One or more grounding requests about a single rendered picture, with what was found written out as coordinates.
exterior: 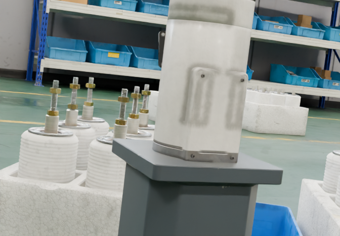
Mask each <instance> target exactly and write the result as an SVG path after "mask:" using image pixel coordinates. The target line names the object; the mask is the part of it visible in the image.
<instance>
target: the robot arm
mask: <svg viewBox="0 0 340 236"><path fill-rule="evenodd" d="M255 1H256V0H169V9H168V17H167V25H166V31H164V30H163V31H160V32H159V34H158V66H159V67H160V68H161V76H160V85H159V93H158V102H157V111H156V120H155V129H154V138H153V146H152V149H153V150H154V151H156V152H158V153H161V154H165V155H168V156H173V157H176V158H180V159H183V160H185V161H200V162H222V163H237V160H238V153H239V145H240V137H241V129H242V122H243V114H244V107H245V99H246V91H247V83H248V75H247V74H246V68H247V61H248V53H249V45H250V37H251V30H252V22H253V15H254V7H255Z"/></svg>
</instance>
